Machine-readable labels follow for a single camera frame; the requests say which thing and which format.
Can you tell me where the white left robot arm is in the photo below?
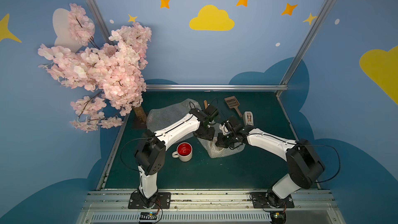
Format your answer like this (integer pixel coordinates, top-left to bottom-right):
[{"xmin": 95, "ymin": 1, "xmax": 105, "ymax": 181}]
[{"xmin": 134, "ymin": 107, "xmax": 218, "ymax": 202}]

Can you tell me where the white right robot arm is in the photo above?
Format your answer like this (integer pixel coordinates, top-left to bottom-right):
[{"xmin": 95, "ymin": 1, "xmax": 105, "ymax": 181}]
[{"xmin": 216, "ymin": 124, "xmax": 325, "ymax": 207}]

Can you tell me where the white tape dispenser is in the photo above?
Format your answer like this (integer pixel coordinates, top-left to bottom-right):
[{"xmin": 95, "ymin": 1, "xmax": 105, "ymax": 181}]
[{"xmin": 243, "ymin": 112, "xmax": 254, "ymax": 126}]

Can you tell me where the white mug red interior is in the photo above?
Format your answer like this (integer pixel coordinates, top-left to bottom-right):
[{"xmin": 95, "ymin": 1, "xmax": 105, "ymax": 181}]
[{"xmin": 172, "ymin": 142, "xmax": 193, "ymax": 162}]

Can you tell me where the brown slotted scoop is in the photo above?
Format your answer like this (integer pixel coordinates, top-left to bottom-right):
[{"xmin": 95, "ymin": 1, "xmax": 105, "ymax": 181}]
[{"xmin": 224, "ymin": 96, "xmax": 243, "ymax": 118}]

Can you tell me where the right circuit board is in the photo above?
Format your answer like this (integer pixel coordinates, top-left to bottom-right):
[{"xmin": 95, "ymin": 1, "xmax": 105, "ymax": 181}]
[{"xmin": 270, "ymin": 212, "xmax": 287, "ymax": 224}]

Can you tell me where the circuit board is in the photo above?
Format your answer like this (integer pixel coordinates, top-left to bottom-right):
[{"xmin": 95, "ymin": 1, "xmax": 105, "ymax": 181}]
[
  {"xmin": 270, "ymin": 212, "xmax": 287, "ymax": 224},
  {"xmin": 138, "ymin": 212, "xmax": 158, "ymax": 223}
]

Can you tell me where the left circuit board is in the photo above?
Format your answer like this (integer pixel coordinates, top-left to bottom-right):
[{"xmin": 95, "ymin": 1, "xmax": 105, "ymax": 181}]
[{"xmin": 138, "ymin": 212, "xmax": 158, "ymax": 223}]

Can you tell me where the pink cherry blossom tree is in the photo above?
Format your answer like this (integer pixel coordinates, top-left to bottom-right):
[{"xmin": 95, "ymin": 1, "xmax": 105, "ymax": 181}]
[{"xmin": 38, "ymin": 4, "xmax": 152, "ymax": 133}]

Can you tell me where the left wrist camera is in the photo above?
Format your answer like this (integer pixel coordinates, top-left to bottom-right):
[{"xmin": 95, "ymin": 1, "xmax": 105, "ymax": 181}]
[{"xmin": 203, "ymin": 105, "xmax": 219, "ymax": 122}]

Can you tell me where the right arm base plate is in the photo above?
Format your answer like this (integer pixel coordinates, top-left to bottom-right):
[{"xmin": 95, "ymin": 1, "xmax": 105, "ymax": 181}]
[{"xmin": 249, "ymin": 191, "xmax": 295, "ymax": 208}]

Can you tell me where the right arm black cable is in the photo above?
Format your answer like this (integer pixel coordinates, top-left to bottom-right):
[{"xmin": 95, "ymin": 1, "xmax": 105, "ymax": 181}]
[{"xmin": 307, "ymin": 144, "xmax": 342, "ymax": 184}]

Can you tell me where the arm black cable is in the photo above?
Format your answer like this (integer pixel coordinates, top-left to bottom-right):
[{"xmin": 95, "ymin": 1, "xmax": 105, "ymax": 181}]
[
  {"xmin": 120, "ymin": 136, "xmax": 147, "ymax": 173},
  {"xmin": 307, "ymin": 144, "xmax": 342, "ymax": 184}
]

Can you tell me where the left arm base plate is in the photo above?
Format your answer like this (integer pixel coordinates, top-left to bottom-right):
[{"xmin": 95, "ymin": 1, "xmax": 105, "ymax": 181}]
[{"xmin": 127, "ymin": 191, "xmax": 171, "ymax": 209}]

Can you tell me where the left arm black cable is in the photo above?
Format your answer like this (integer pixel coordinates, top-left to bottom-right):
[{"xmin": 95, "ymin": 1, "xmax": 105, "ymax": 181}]
[{"xmin": 120, "ymin": 136, "xmax": 147, "ymax": 173}]

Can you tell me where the aluminium front rail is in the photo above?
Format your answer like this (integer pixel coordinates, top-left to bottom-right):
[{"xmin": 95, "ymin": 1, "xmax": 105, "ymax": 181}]
[{"xmin": 77, "ymin": 189, "xmax": 345, "ymax": 224}]

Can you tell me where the left aluminium frame post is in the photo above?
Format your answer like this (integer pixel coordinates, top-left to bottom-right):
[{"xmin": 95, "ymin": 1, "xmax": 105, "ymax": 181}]
[{"xmin": 85, "ymin": 0, "xmax": 114, "ymax": 45}]

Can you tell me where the aluminium frame post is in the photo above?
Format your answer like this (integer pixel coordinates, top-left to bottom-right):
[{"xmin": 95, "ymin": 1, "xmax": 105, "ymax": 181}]
[
  {"xmin": 276, "ymin": 0, "xmax": 337, "ymax": 99},
  {"xmin": 85, "ymin": 0, "xmax": 114, "ymax": 45}
]

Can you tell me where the right aluminium frame post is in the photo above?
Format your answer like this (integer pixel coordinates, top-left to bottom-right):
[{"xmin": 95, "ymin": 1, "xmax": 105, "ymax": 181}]
[{"xmin": 276, "ymin": 0, "xmax": 337, "ymax": 99}]

